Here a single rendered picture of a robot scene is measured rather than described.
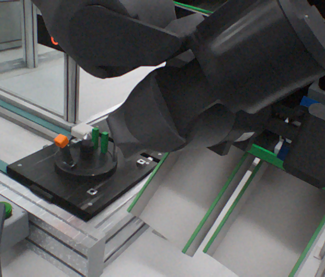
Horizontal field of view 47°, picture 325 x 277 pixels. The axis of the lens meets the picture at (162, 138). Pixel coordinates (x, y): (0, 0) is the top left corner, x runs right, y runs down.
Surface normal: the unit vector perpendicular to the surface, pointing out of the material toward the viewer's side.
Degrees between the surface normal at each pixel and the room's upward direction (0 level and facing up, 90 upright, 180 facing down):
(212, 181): 45
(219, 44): 61
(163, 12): 67
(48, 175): 0
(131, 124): 77
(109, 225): 0
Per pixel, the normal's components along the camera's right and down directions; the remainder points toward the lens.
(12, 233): 0.84, 0.35
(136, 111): -0.66, -0.08
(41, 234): -0.52, 0.35
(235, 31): -0.71, -0.33
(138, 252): 0.13, -0.87
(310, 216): -0.38, -0.41
